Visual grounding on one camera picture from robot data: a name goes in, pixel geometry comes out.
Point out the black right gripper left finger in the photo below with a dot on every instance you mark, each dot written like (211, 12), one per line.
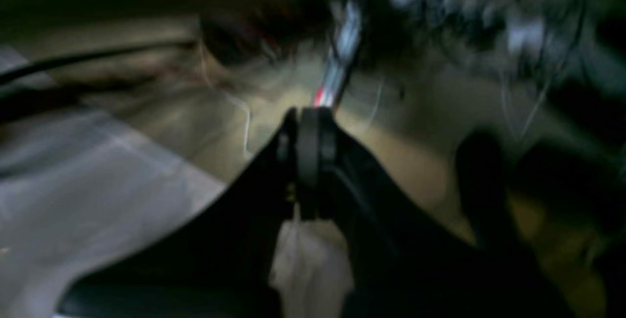
(217, 265)

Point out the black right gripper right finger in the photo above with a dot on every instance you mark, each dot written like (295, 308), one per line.
(405, 264)

